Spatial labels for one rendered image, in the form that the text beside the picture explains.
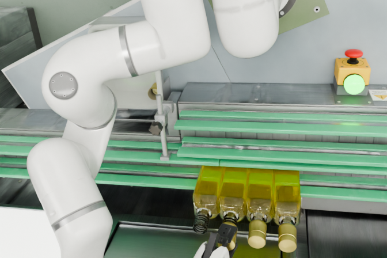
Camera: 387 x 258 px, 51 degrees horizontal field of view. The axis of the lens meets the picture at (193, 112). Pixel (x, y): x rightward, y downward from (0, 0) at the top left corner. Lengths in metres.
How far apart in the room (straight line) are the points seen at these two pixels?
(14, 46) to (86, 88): 1.30
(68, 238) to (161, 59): 0.30
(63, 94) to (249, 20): 0.30
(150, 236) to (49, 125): 0.43
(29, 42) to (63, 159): 1.40
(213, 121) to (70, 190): 0.42
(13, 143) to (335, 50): 0.87
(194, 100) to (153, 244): 0.36
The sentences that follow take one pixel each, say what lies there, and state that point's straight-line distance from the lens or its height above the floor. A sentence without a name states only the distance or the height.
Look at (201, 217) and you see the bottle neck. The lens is 0.86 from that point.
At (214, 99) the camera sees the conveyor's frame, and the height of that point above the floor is 0.86.
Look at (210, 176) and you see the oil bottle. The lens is 0.94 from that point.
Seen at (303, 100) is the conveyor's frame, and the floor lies 0.85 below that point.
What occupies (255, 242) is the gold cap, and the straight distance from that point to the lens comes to 0.83.
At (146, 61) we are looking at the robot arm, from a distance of 0.65.
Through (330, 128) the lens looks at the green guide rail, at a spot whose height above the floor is 0.95.
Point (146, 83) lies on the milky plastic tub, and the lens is 1.12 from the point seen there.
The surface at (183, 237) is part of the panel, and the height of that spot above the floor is 1.04.
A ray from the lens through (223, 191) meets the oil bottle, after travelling 0.90.
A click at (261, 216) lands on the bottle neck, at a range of 0.86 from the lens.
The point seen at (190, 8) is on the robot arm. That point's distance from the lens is 0.63.
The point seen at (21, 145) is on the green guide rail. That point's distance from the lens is 1.19.
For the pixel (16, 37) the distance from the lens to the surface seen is 1.94.
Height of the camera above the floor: 1.75
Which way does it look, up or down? 60 degrees down
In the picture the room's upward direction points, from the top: 158 degrees counter-clockwise
